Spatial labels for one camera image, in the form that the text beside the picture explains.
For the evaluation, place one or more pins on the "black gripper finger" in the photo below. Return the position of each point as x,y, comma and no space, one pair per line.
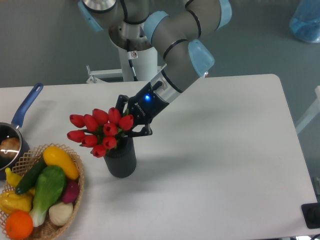
128,130
121,102

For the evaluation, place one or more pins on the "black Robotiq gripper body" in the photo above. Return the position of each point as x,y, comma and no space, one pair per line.
145,105

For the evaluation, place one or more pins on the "red tulip bouquet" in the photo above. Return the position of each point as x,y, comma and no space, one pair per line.
101,131

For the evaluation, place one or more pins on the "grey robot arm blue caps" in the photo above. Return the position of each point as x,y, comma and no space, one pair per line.
176,39

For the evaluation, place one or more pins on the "dark grey ribbed vase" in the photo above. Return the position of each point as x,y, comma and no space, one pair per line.
121,161

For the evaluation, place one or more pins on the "yellow squash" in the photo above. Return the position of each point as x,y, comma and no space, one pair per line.
54,155

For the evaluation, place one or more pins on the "purple red onion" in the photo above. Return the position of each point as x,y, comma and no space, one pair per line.
71,192

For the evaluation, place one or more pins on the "green bok choy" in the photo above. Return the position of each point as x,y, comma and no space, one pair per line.
48,188

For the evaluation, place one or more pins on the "white garlic bulb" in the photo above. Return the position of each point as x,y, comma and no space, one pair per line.
60,213

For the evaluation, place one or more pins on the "woven wicker basket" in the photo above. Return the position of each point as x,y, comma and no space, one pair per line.
49,231

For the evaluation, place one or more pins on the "dark green cucumber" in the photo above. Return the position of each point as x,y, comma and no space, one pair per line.
29,180

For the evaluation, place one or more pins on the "brown bread in pan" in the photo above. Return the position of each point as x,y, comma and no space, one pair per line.
9,148

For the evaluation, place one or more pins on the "yellow banana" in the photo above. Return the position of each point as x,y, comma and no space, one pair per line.
13,179

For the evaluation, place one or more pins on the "yellow bell pepper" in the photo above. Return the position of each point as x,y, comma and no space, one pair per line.
11,202

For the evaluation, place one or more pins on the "orange fruit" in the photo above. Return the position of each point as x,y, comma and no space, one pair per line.
19,225

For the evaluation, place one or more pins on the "blue water jug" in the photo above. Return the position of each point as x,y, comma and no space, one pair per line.
305,23

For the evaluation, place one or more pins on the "black device at table edge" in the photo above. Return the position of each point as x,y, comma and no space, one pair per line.
311,214

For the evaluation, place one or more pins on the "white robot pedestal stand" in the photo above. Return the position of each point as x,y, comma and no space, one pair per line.
142,65

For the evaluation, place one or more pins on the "blue handled saucepan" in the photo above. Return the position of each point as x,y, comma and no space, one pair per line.
12,130

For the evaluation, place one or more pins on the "white frame at right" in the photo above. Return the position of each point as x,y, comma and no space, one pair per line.
312,111

